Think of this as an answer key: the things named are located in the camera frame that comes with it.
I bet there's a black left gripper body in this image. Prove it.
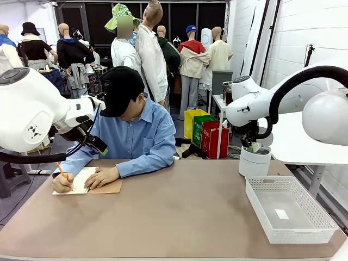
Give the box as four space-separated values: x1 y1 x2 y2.
58 119 95 144

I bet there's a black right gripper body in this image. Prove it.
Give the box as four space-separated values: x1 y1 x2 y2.
243 121 259 141

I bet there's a yellow pencil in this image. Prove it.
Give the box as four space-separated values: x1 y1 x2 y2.
55 161 73 190

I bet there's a brown spiral notebook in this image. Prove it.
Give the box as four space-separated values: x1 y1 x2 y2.
52 166 123 195

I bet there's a person's right forearm blue sleeve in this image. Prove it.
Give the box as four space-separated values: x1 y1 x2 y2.
53 145 96 175

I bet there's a person's left forearm blue sleeve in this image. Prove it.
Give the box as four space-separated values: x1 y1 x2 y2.
116 156 176 179

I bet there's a person's left hand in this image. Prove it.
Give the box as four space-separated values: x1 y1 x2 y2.
84 166 121 190

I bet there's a person's right hand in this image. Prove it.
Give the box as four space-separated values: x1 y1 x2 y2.
51 172 76 194

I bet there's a white lidded trash bin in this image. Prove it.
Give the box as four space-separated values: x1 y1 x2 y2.
238 132 273 177

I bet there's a red shopping bag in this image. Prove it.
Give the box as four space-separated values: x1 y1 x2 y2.
200 121 231 160

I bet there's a large white side table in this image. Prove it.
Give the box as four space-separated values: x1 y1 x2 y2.
257 111 348 199

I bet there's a person in blue shirt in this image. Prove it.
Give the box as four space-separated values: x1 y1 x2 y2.
66 92 177 166

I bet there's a small white table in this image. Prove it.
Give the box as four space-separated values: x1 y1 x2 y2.
208 94 232 160

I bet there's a green shopping bag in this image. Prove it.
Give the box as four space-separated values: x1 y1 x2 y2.
192 115 218 149

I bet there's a wooden stand with black pads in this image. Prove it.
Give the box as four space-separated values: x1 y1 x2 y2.
173 137 207 160

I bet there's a grey cabinet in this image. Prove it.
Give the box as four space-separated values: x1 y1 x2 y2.
211 70 234 96

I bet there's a yellow shopping bag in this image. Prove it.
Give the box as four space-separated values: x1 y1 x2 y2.
184 109 209 140

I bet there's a black baseball cap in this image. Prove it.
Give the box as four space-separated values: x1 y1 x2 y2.
100 65 145 118

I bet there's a dark grey step stool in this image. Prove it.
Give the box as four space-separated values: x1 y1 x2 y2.
0 160 32 199

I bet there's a small white label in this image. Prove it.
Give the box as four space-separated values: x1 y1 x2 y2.
274 208 290 220

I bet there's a seated background person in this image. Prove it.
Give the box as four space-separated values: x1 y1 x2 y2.
89 42 103 67

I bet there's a mannequin in black sweater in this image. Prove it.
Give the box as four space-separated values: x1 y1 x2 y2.
56 23 96 99

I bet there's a mannequin in cream shirt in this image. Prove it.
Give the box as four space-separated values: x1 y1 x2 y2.
208 26 234 72

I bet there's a white perforated plastic basket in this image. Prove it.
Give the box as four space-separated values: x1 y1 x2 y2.
245 176 339 245

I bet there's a mannequin with blue cap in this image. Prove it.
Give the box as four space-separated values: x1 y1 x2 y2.
178 25 212 121

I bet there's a mannequin with green hat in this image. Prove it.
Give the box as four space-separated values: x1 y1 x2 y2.
104 3 142 74

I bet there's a black tripod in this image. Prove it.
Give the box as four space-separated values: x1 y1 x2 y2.
303 43 316 68

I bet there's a mannequin with black hat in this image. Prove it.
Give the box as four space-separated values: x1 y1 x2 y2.
16 21 58 71

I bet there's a tall mannequin in white shirt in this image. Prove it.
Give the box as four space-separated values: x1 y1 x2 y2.
135 0 169 107

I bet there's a mannequin in blue white jacket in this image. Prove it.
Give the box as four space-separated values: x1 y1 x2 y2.
0 23 24 76

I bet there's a mannequin in green hoodie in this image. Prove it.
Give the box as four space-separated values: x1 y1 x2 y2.
157 25 182 95

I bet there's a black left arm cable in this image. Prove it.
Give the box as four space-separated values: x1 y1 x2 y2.
0 103 102 165

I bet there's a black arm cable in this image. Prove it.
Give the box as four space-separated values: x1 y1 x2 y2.
257 65 348 140
0 103 102 165

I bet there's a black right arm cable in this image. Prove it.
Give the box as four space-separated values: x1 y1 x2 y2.
257 65 348 140

